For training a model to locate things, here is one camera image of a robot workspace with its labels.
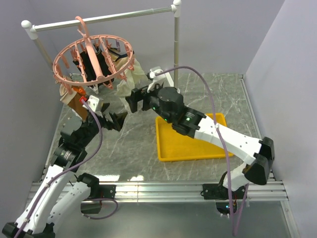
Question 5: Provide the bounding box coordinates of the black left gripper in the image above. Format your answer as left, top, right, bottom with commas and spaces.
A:
79, 103, 127, 148

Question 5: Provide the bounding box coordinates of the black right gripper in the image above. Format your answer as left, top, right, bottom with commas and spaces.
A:
126, 80, 174, 123

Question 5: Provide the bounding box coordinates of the pale green white underwear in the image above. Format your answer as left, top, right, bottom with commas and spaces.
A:
115, 59, 148, 109

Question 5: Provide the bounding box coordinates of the pink round clip hanger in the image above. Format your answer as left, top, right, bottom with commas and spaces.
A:
52, 16, 135, 92

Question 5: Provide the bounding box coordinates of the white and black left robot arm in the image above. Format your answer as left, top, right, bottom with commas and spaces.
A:
2, 103, 128, 238

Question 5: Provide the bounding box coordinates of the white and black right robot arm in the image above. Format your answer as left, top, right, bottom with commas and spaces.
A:
125, 85, 275, 200

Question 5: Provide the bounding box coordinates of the brown hanging garment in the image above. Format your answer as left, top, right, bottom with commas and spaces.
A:
59, 84, 88, 121

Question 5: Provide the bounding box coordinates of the beige hanging garment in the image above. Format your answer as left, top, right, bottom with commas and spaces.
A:
108, 48, 128, 70

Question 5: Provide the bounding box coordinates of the black hanging garment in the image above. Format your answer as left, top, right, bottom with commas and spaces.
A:
79, 44, 114, 88

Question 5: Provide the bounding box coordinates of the yellow plastic tray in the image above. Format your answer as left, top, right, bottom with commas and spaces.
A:
156, 117, 225, 162

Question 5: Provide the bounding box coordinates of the silver white clothes rack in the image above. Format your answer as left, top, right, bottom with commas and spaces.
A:
21, 0, 182, 93

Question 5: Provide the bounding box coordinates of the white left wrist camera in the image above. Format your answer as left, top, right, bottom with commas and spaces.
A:
79, 95, 104, 114

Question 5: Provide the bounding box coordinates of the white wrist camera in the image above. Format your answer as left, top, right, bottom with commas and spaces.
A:
79, 95, 104, 114
147, 66, 174, 93

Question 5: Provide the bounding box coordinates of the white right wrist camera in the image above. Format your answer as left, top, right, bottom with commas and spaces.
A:
147, 66, 174, 93

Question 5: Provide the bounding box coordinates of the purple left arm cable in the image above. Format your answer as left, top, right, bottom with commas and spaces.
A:
13, 98, 119, 238

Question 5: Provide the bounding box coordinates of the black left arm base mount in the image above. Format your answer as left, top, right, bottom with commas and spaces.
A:
80, 184, 118, 220

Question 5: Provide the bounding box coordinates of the aluminium rail frame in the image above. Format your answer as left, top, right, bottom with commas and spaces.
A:
14, 74, 302, 238

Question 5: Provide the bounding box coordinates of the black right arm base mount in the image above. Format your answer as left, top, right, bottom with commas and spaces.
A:
201, 183, 247, 217

